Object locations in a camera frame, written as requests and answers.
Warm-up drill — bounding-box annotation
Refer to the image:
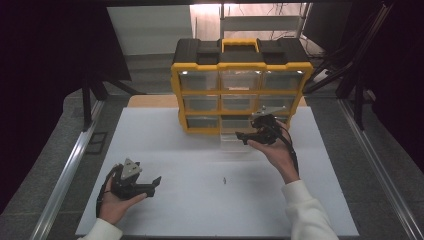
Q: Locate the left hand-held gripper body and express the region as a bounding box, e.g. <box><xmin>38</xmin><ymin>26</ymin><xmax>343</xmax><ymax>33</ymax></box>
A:
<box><xmin>109</xmin><ymin>157</ymin><xmax>148</xmax><ymax>201</ymax></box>

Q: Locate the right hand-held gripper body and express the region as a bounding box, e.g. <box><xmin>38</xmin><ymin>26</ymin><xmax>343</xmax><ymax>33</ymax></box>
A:
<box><xmin>251</xmin><ymin>105</ymin><xmax>288</xmax><ymax>145</ymax></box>

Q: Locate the clear plastic parts drawer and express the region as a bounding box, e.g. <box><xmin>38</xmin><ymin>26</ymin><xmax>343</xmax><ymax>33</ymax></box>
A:
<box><xmin>219</xmin><ymin>115</ymin><xmax>255</xmax><ymax>154</ymax></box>

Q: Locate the yellow black organizer cabinet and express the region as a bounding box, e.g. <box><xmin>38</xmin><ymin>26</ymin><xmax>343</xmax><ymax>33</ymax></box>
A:
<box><xmin>170</xmin><ymin>37</ymin><xmax>314</xmax><ymax>136</ymax></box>

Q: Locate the person's left hand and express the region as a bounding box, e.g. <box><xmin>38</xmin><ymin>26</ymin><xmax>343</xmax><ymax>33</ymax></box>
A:
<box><xmin>98</xmin><ymin>191</ymin><xmax>149</xmax><ymax>226</ymax></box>

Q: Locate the person's right hand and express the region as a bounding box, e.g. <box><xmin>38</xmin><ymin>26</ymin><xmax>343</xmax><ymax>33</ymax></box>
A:
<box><xmin>247</xmin><ymin>119</ymin><xmax>301</xmax><ymax>185</ymax></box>

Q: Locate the white table cover sheet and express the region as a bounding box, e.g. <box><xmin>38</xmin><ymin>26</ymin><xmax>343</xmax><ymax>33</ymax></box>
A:
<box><xmin>75</xmin><ymin>106</ymin><xmax>360</xmax><ymax>238</ymax></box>

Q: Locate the grid of transparent bins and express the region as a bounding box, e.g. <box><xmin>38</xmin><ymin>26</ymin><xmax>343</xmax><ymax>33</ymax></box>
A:
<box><xmin>178</xmin><ymin>69</ymin><xmax>305</xmax><ymax>129</ymax></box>

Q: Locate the white power strip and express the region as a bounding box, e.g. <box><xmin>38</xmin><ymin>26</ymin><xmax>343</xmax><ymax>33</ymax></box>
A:
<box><xmin>312</xmin><ymin>68</ymin><xmax>330</xmax><ymax>84</ymax></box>

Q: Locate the black metal stand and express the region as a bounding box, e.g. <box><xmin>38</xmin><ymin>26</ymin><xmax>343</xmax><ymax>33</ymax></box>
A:
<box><xmin>81</xmin><ymin>74</ymin><xmax>146</xmax><ymax>132</ymax></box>
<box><xmin>303</xmin><ymin>0</ymin><xmax>398</xmax><ymax>131</ymax></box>

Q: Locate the metal shelf rack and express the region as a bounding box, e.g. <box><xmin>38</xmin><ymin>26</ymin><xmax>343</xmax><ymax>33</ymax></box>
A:
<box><xmin>219</xmin><ymin>3</ymin><xmax>313</xmax><ymax>41</ymax></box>

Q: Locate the dark curtain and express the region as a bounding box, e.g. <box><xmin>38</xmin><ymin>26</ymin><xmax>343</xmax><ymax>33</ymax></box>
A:
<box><xmin>349</xmin><ymin>0</ymin><xmax>424</xmax><ymax>171</ymax></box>
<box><xmin>0</xmin><ymin>0</ymin><xmax>133</xmax><ymax>214</ymax></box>

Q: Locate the white panel board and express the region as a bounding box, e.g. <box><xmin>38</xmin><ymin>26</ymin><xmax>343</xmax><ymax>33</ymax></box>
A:
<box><xmin>107</xmin><ymin>4</ymin><xmax>194</xmax><ymax>56</ymax></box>

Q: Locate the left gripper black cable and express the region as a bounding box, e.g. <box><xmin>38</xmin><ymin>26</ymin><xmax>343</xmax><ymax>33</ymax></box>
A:
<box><xmin>96</xmin><ymin>165</ymin><xmax>117</xmax><ymax>218</ymax></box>

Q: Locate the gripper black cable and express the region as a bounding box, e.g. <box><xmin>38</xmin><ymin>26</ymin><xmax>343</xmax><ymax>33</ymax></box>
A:
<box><xmin>96</xmin><ymin>165</ymin><xmax>117</xmax><ymax>218</ymax></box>
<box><xmin>271</xmin><ymin>122</ymin><xmax>300</xmax><ymax>177</ymax></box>

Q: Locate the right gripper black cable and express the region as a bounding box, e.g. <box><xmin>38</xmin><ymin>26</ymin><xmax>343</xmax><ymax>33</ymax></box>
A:
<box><xmin>271</xmin><ymin>122</ymin><xmax>300</xmax><ymax>177</ymax></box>

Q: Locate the small black frame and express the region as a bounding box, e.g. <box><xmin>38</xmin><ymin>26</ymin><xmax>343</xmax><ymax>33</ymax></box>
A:
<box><xmin>84</xmin><ymin>131</ymin><xmax>109</xmax><ymax>155</ymax></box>

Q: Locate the aluminium frame rail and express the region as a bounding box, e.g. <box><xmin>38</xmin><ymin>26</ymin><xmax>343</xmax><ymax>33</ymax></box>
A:
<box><xmin>338</xmin><ymin>99</ymin><xmax>424</xmax><ymax>240</ymax></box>
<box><xmin>31</xmin><ymin>99</ymin><xmax>105</xmax><ymax>240</ymax></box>

